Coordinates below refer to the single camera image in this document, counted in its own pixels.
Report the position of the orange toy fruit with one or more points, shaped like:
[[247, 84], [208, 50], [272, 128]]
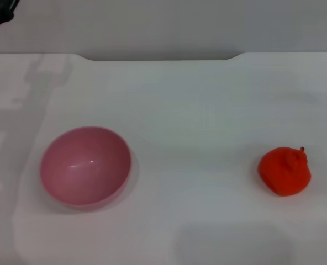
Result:
[[283, 174]]

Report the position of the pink plastic bowl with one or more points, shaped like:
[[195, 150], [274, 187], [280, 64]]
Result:
[[86, 171]]

